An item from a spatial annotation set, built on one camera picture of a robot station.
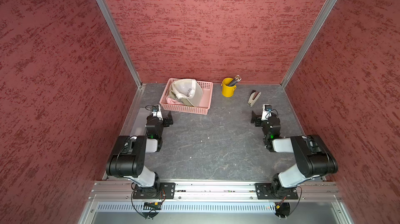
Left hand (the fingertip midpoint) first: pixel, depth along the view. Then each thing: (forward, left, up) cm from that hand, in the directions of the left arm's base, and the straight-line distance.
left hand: (163, 114), depth 94 cm
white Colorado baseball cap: (+20, -14, 0) cm, 24 cm away
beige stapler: (+19, -61, -6) cm, 64 cm away
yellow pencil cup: (+23, -43, -3) cm, 48 cm away
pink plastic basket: (+6, -24, -1) cm, 25 cm away
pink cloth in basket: (+13, -5, -3) cm, 14 cm away
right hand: (+2, -60, +1) cm, 60 cm away
